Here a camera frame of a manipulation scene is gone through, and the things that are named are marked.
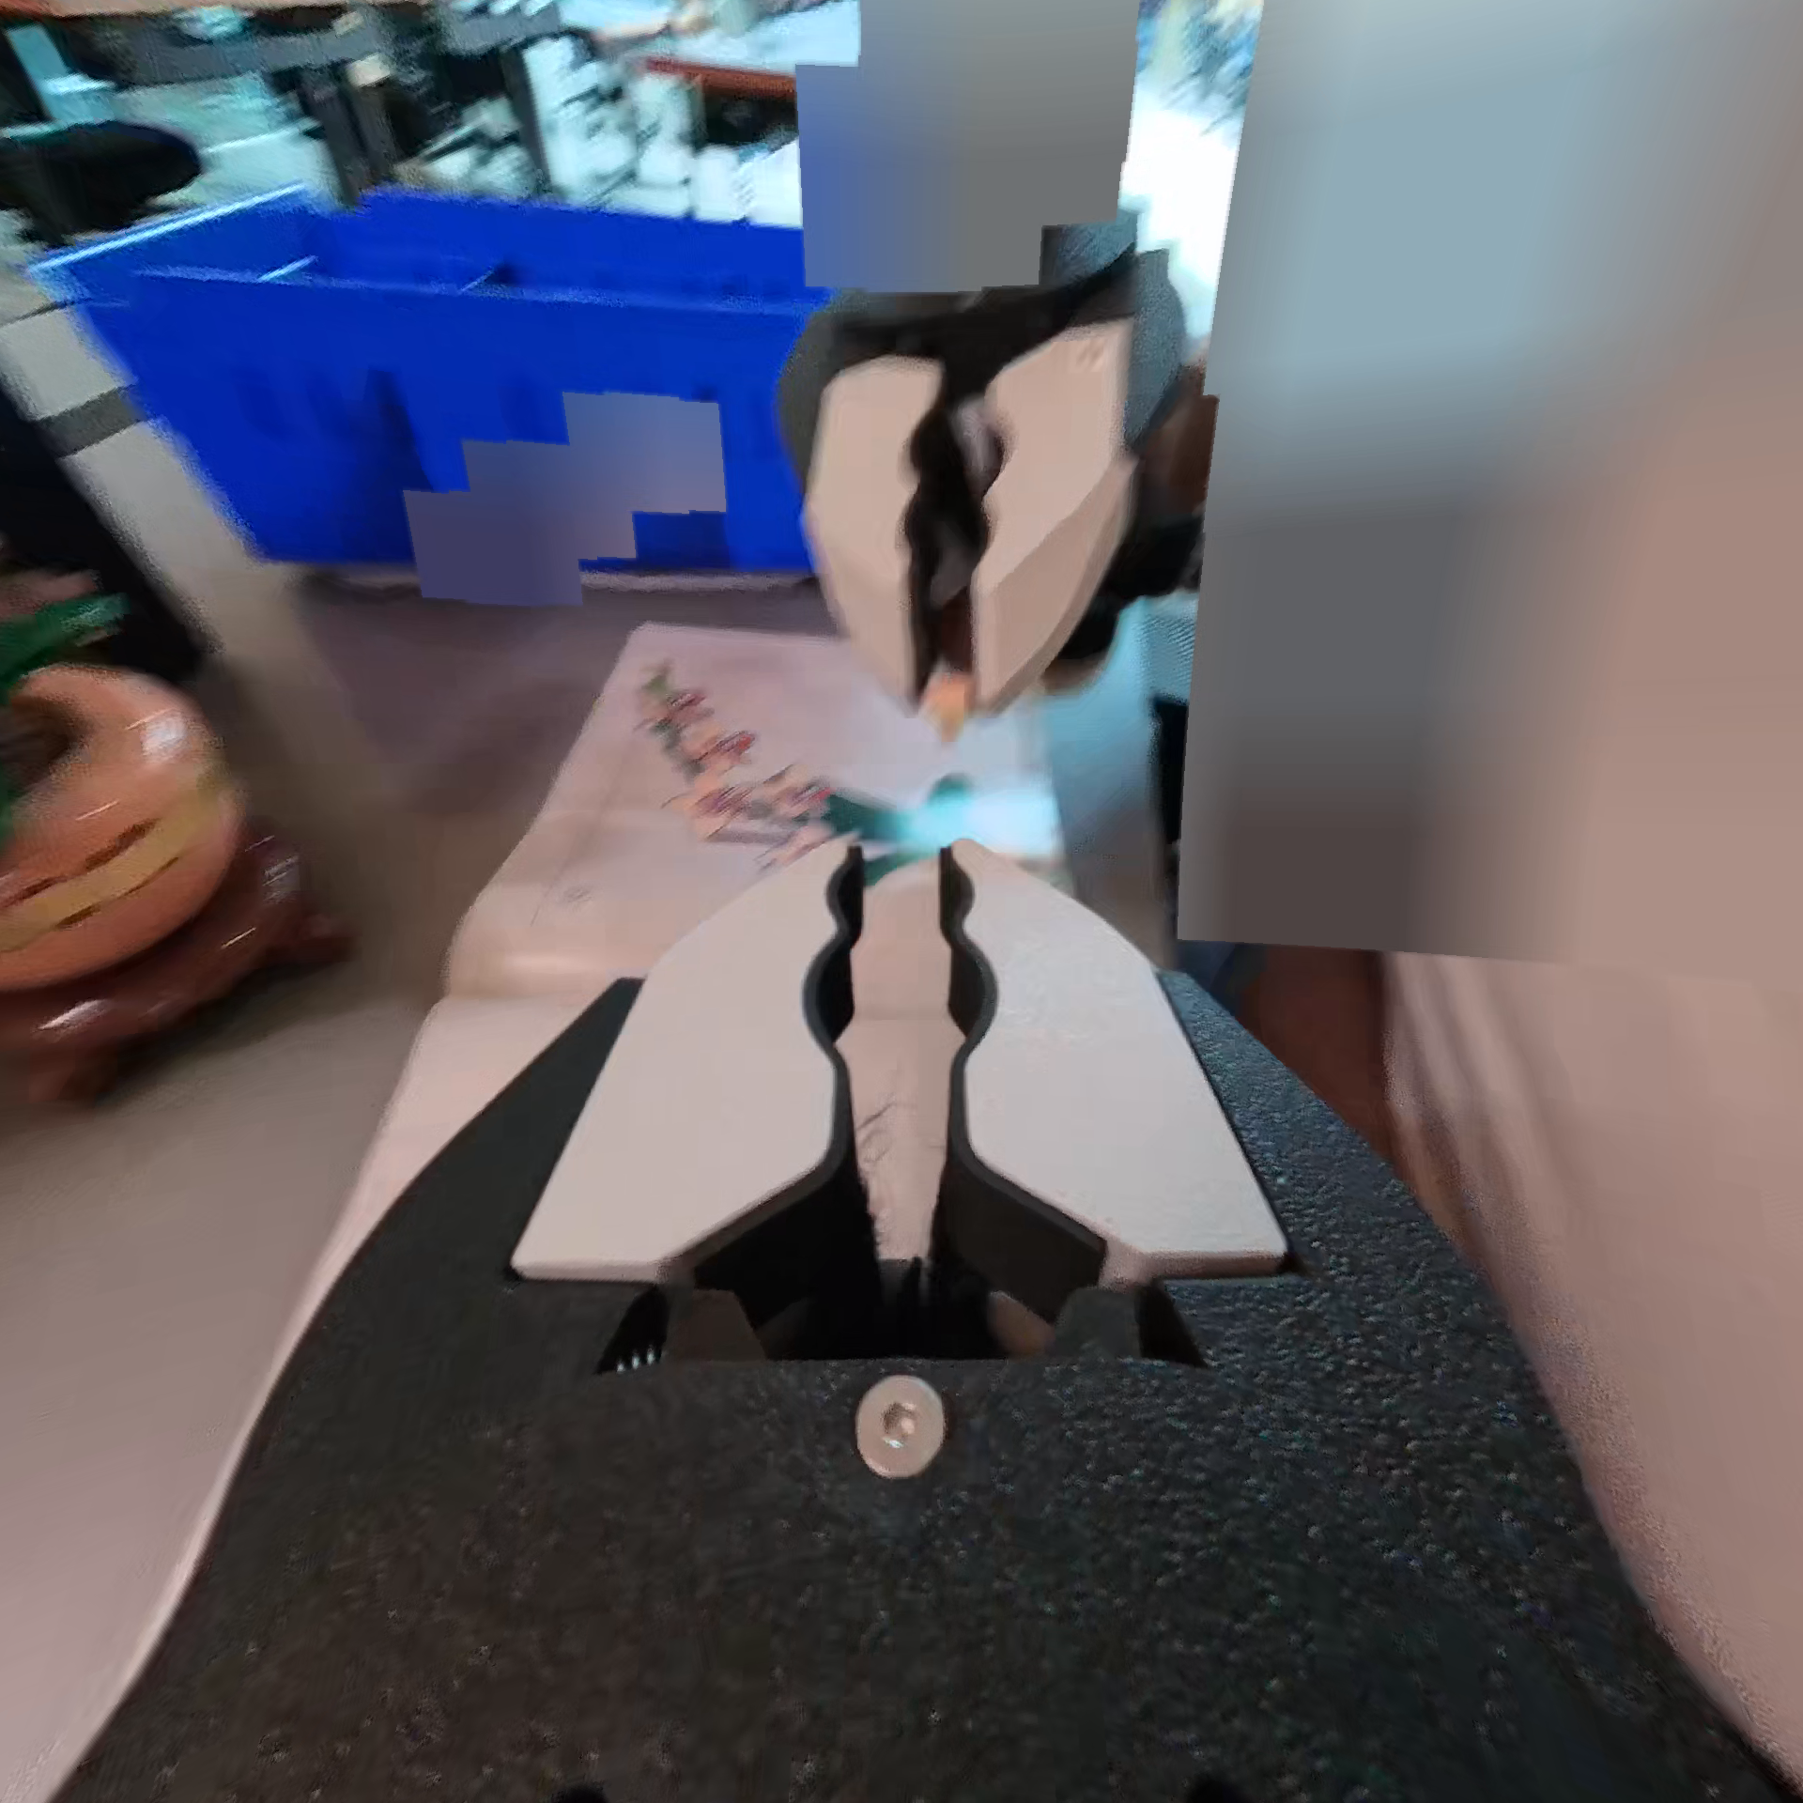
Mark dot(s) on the blue plastic storage bin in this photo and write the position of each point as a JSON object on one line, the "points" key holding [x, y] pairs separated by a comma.
{"points": [[281, 366]]}

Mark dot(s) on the pink brick flower pot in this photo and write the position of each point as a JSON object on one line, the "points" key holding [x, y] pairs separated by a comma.
{"points": [[112, 844]]}

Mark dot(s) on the tan brick piece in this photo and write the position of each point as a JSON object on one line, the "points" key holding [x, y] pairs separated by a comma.
{"points": [[947, 703]]}

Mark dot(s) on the black bag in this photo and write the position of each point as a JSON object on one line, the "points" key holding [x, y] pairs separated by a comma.
{"points": [[99, 168]]}

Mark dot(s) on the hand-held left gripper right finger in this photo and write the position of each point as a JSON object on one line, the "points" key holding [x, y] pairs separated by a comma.
{"points": [[1097, 1098]]}

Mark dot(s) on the white instruction booklet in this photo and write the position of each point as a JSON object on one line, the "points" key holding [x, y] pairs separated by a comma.
{"points": [[634, 874]]}

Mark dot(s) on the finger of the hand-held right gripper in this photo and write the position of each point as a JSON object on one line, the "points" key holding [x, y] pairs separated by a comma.
{"points": [[865, 507], [1063, 493]]}

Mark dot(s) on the cluttered storage shelf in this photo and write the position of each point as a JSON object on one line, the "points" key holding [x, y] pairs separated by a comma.
{"points": [[590, 113]]}

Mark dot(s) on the green brick plant stems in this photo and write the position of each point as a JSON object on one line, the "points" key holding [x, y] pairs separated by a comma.
{"points": [[49, 634]]}

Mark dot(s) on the brown brick pot base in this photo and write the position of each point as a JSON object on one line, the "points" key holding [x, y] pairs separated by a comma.
{"points": [[239, 957]]}

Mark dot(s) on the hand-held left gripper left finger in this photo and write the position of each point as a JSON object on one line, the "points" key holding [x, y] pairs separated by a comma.
{"points": [[675, 1098]]}

